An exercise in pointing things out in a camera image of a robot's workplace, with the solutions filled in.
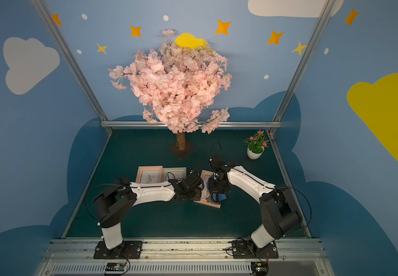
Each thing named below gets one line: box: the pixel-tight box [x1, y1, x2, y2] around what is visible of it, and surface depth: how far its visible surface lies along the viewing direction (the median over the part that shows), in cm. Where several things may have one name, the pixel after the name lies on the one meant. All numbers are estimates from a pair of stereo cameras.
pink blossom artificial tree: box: [108, 39, 232, 152], surface depth 70 cm
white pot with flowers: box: [241, 129, 271, 160], surface depth 103 cm
